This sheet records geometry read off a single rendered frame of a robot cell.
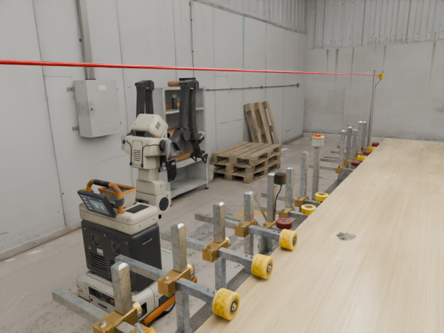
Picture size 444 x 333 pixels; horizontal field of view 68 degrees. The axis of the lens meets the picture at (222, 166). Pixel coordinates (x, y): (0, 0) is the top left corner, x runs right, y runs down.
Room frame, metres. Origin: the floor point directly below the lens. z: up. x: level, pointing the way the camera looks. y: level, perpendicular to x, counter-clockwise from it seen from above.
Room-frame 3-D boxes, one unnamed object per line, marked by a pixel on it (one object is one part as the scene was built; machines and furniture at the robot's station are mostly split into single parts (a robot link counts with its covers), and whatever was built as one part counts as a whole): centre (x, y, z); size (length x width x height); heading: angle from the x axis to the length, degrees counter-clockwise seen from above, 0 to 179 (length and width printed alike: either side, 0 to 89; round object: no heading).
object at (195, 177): (4.66, 0.65, 0.78); 0.90 x 0.45 x 1.55; 147
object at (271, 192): (1.66, -0.26, 0.90); 0.04 x 0.04 x 0.48; 57
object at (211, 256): (1.23, 0.03, 0.95); 0.14 x 0.06 x 0.05; 147
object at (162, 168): (2.47, 0.49, 0.99); 0.28 x 0.16 x 0.22; 57
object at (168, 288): (1.02, 0.16, 0.95); 0.14 x 0.06 x 0.05; 147
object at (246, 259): (1.23, 0.06, 0.95); 0.50 x 0.04 x 0.04; 57
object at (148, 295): (2.23, 0.65, 0.16); 0.67 x 0.64 x 0.25; 147
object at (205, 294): (1.02, 0.20, 0.95); 0.50 x 0.04 x 0.04; 57
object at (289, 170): (1.87, -0.40, 0.87); 0.04 x 0.04 x 0.48; 57
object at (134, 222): (2.15, 0.70, 0.59); 0.55 x 0.34 x 0.83; 57
